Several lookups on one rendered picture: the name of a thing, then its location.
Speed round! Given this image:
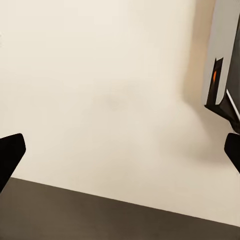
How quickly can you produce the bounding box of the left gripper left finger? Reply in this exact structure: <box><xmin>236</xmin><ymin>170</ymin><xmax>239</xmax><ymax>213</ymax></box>
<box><xmin>0</xmin><ymin>133</ymin><xmax>26</xmax><ymax>193</ymax></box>

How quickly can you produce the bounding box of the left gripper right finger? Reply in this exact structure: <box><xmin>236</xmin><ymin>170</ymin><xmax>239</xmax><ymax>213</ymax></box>
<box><xmin>224</xmin><ymin>132</ymin><xmax>240</xmax><ymax>172</ymax></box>

